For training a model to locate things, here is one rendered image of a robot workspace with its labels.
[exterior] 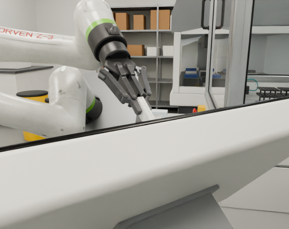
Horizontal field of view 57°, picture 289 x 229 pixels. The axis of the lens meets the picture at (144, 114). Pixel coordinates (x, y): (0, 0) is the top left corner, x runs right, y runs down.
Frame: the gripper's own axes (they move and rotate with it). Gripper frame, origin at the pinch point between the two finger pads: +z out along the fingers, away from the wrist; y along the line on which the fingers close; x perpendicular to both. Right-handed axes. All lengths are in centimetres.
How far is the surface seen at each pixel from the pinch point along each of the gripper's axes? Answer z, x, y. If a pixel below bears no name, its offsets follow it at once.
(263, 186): 22.6, 12.9, 34.2
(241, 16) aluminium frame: -12.0, -18.0, 27.3
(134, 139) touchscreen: 19.3, -25.1, -20.6
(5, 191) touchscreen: 20.8, -25.1, -30.0
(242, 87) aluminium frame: 0.3, -5.3, 28.0
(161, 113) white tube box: -56, 87, 77
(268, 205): 27.2, 16.5, 35.6
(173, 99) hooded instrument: -71, 92, 100
